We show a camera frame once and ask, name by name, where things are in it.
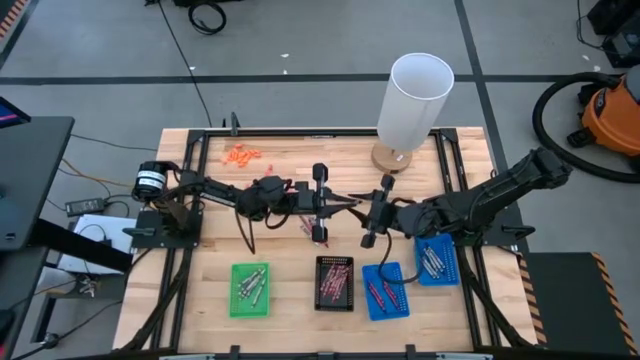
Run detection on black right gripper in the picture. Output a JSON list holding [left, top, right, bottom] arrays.
[[348, 173, 402, 250]]

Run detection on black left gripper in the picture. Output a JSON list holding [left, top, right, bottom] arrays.
[[293, 162, 361, 245]]

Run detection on black plastic basket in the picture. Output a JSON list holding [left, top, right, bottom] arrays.
[[314, 255, 356, 313]]

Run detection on blue plastic basket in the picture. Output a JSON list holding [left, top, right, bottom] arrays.
[[413, 232, 461, 288], [361, 261, 411, 322]]

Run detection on white shade wooden table lamp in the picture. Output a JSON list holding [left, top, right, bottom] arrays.
[[370, 52, 455, 175]]

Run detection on green plastic basket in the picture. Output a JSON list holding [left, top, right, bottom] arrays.
[[229, 262, 272, 320]]

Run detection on orange shop vacuum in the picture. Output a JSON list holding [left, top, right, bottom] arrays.
[[531, 71, 640, 184], [566, 64, 640, 159]]

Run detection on black platform with hazard stripe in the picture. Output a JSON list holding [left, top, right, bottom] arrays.
[[517, 251, 640, 357]]

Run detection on white paper box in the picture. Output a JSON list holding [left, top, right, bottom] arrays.
[[57, 213, 139, 275]]

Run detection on black power adapter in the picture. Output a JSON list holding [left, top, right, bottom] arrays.
[[64, 197, 107, 218]]

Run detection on bunch of keys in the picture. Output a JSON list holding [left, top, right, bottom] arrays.
[[77, 274, 101, 299]]

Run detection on black equipment case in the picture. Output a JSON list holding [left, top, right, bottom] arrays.
[[587, 0, 640, 69]]

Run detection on black desk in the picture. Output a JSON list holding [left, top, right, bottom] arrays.
[[0, 115, 135, 360]]

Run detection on dark monitor screen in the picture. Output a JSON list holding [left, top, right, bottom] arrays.
[[0, 96, 32, 130]]

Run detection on orange striped floor mat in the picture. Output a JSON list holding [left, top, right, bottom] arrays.
[[0, 0, 30, 40]]

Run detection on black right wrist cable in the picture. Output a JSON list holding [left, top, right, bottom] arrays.
[[376, 230, 424, 286]]

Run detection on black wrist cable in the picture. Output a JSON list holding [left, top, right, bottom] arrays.
[[233, 207, 291, 256], [376, 230, 424, 286]]

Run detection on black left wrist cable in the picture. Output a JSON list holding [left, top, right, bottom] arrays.
[[233, 207, 291, 256]]

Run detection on long black floor cable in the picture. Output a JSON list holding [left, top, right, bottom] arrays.
[[156, 0, 215, 129]]

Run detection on thin black floor cable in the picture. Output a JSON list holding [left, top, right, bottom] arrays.
[[69, 132, 159, 152]]

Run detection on coiled black cable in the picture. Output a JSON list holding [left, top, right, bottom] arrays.
[[187, 0, 228, 36]]

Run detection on orange cable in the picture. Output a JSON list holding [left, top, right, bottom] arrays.
[[60, 157, 132, 189]]

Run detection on black plug with cable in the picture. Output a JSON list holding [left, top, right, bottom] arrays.
[[9, 298, 125, 360]]

